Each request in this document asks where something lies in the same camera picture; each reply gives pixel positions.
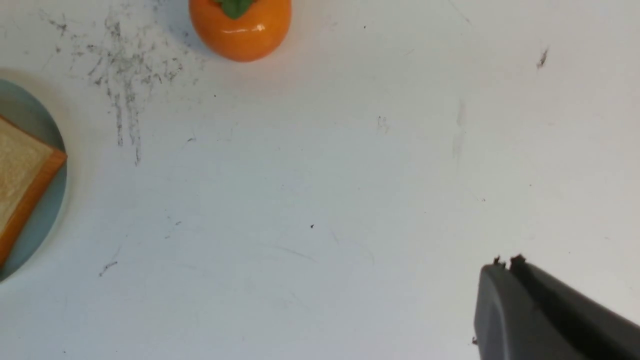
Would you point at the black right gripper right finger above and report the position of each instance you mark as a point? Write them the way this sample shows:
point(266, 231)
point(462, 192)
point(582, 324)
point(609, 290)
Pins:
point(592, 330)

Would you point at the toast slice slot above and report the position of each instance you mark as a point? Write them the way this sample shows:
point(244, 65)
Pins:
point(27, 168)

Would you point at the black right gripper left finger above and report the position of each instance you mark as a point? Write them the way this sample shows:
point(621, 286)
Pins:
point(506, 325)

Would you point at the pale green round plate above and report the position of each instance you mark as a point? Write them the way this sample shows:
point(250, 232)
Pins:
point(24, 110)

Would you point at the orange persimmon with green leaf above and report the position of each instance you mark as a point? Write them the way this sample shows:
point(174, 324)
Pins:
point(241, 30)

